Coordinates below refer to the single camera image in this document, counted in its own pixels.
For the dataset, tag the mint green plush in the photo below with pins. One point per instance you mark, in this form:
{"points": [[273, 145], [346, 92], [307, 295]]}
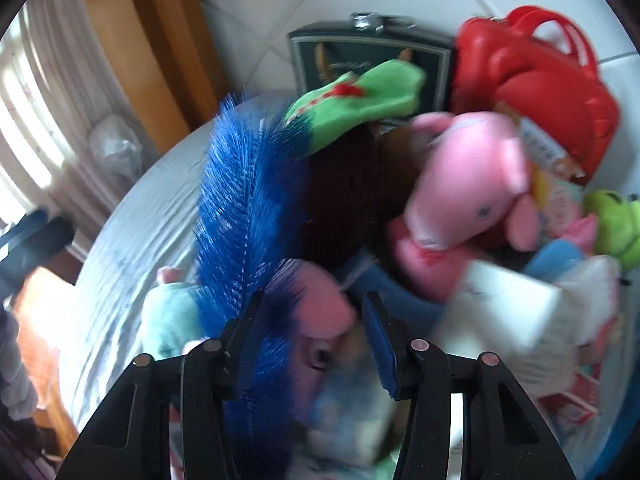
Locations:
{"points": [[170, 315]]}

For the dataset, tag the red bear carry case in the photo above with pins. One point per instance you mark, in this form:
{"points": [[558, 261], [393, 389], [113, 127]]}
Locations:
{"points": [[550, 90]]}

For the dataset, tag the blue and pink plush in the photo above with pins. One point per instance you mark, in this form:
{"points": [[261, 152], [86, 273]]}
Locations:
{"points": [[555, 257]]}

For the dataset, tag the white curtain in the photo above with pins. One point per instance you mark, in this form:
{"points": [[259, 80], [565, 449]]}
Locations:
{"points": [[45, 100]]}

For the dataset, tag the green plush toy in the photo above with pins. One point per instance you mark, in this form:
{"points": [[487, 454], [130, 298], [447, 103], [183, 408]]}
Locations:
{"points": [[370, 95]]}

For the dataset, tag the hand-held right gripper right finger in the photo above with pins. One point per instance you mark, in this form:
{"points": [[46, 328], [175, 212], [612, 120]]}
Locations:
{"points": [[380, 345]]}

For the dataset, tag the grey cloth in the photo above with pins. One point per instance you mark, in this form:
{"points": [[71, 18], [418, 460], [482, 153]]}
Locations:
{"points": [[17, 370]]}

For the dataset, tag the clear plastic bag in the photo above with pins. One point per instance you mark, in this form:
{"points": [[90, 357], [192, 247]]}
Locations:
{"points": [[115, 145]]}

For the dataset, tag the wooden headboard frame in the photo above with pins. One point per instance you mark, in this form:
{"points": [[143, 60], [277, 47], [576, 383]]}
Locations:
{"points": [[150, 35]]}

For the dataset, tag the pink plush toy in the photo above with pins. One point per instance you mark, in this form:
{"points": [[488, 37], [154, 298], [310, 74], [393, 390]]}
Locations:
{"points": [[460, 185]]}

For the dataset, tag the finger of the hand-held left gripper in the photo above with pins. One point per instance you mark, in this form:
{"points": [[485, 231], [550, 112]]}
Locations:
{"points": [[35, 240]]}

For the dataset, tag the dark maroon furry toy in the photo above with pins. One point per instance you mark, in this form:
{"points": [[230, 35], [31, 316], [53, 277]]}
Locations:
{"points": [[350, 200]]}

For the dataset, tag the white medicine box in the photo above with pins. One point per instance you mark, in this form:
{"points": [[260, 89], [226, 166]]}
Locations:
{"points": [[495, 300]]}

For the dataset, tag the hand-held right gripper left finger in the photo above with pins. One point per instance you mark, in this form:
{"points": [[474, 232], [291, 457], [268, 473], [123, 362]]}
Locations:
{"points": [[235, 340]]}

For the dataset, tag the light green frog plush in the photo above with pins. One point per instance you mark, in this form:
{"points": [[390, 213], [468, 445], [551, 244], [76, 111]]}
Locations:
{"points": [[610, 220]]}

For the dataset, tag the orange white labelled carton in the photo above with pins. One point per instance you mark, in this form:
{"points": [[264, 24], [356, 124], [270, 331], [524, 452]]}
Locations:
{"points": [[545, 145]]}

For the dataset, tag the blue feather brush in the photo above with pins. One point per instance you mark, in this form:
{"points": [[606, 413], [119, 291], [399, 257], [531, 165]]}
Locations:
{"points": [[240, 200]]}

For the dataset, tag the pink pig plush blue body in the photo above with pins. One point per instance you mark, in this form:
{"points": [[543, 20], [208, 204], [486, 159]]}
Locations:
{"points": [[320, 305]]}

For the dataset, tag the dark flask gift box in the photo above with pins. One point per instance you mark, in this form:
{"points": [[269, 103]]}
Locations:
{"points": [[320, 55]]}

